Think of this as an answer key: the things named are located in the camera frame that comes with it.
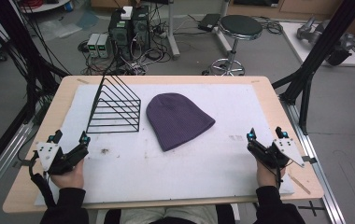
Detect person's right hand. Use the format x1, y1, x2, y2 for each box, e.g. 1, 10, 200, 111
255, 160, 287, 189

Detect grey metal stand leg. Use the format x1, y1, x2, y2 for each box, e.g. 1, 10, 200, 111
165, 0, 181, 61
213, 0, 234, 56

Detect black computer tower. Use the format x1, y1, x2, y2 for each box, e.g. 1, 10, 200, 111
107, 9, 134, 61
131, 5, 151, 53

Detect thin wooden stick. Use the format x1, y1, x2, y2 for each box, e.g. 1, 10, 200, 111
287, 172, 312, 196

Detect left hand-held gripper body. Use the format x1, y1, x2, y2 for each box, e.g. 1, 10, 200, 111
35, 142, 90, 176

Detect black sleeved gripper cable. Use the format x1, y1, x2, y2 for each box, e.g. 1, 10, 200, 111
28, 150, 58, 209

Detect black round stool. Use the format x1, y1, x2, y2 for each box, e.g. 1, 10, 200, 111
209, 14, 264, 77

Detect white round table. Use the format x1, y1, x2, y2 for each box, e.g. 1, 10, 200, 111
18, 0, 71, 14

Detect aluminium rail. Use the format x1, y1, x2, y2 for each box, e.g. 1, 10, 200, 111
279, 95, 347, 224
0, 120, 36, 209

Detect white box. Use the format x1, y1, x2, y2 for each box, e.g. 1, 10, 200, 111
121, 6, 134, 21

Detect person's left hand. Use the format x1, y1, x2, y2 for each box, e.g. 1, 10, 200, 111
50, 158, 85, 190

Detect red cable coil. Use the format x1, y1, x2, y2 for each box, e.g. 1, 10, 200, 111
21, 0, 45, 10

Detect black coiled cable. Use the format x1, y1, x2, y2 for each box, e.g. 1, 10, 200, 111
252, 15, 284, 35

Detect white table mat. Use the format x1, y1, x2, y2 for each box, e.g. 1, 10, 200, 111
34, 83, 295, 207

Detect grey power supply unit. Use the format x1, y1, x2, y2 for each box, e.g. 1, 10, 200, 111
96, 34, 111, 60
86, 33, 101, 59

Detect white floor platform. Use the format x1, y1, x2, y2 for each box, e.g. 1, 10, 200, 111
279, 21, 355, 68

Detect person's legs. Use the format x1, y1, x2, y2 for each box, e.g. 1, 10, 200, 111
104, 203, 239, 224

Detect tangle of floor cables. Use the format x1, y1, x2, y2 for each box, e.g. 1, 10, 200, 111
78, 22, 174, 77

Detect black metal frame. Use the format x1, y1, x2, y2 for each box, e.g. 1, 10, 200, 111
271, 0, 355, 135
0, 0, 71, 185

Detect purple knitted beanie hat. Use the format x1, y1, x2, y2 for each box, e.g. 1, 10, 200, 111
145, 92, 217, 153

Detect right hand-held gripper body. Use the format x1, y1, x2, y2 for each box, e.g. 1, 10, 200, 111
247, 137, 306, 171

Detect black wire rack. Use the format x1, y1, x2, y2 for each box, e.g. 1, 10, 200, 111
85, 74, 142, 135

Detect black flat box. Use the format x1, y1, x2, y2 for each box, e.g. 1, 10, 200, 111
197, 13, 222, 33

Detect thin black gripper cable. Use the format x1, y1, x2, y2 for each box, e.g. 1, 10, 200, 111
271, 154, 295, 191

